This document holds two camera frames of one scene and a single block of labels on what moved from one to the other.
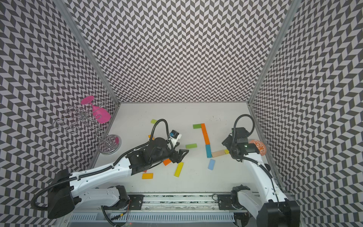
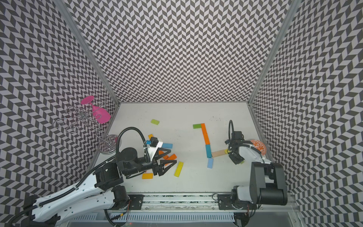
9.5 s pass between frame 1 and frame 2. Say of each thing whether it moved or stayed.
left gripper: moved
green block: stayed
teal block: stayed
